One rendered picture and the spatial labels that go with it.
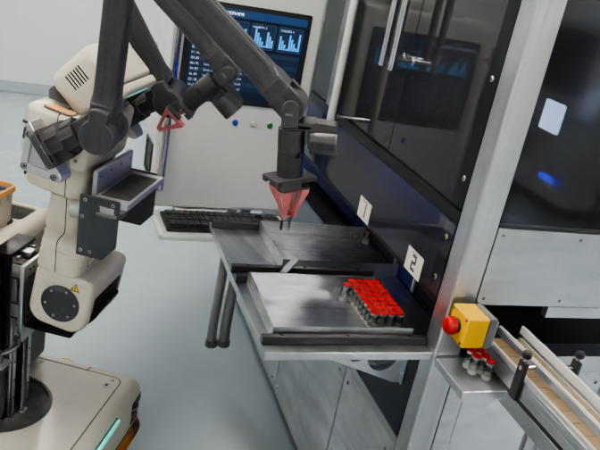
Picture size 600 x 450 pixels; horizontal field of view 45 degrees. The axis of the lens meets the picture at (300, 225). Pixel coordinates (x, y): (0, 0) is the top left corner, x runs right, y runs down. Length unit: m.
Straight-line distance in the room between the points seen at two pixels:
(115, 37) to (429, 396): 1.06
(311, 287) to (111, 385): 0.86
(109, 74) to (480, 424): 1.20
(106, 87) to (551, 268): 1.05
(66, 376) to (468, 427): 1.28
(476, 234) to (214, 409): 1.55
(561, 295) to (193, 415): 1.52
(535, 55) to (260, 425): 1.80
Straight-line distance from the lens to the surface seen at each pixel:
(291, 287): 1.83
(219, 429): 2.75
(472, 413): 1.85
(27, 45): 6.91
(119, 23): 1.52
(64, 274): 1.91
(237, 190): 2.45
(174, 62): 2.22
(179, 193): 2.41
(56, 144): 1.63
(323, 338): 1.60
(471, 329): 1.57
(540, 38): 1.50
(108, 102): 1.57
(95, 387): 2.42
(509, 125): 1.51
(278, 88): 1.46
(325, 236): 2.19
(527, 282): 1.71
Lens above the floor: 1.69
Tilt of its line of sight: 21 degrees down
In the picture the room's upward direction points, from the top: 11 degrees clockwise
